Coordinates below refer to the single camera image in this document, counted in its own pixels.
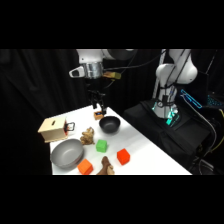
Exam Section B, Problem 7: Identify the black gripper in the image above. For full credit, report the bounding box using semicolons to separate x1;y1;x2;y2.
86;78;108;116

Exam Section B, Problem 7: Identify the red cube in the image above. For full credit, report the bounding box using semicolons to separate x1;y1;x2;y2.
116;148;131;166

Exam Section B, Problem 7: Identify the black bowl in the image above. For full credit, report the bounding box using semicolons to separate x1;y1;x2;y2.
98;115;121;135

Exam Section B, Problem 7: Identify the green cube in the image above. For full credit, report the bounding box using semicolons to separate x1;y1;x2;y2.
95;139;108;154

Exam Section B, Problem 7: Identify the grey bowl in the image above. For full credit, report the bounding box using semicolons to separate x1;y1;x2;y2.
50;138;85;169

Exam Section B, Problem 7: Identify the orange cube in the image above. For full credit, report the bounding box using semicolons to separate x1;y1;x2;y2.
77;158;94;176

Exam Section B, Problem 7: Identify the small wooden block blue dot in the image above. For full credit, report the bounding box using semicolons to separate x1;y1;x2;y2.
93;110;104;121

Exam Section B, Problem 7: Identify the tan plush toy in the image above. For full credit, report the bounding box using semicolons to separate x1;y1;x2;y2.
79;126;96;146

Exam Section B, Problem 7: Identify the small black red object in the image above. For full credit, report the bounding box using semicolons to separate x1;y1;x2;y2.
65;121;76;133

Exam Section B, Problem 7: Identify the light wooden box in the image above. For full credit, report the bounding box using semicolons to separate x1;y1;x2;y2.
37;116;69;144

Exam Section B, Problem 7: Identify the brown plush toy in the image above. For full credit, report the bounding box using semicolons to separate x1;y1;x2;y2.
96;155;116;176

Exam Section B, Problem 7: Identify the black curtain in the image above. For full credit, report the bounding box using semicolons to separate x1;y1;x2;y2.
0;49;224;176

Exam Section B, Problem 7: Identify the green base light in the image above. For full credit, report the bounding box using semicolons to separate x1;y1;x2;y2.
165;105;180;126

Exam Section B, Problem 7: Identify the dark screen with blue lines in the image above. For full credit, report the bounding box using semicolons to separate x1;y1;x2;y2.
180;88;224;111

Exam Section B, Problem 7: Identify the black robot stand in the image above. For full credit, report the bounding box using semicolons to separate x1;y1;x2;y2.
123;99;215;169

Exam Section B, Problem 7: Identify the tan wrist camera box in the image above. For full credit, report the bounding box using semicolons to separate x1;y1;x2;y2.
102;70;122;81

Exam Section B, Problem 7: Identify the black cable bundle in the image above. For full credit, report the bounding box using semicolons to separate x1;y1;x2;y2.
186;101;219;176

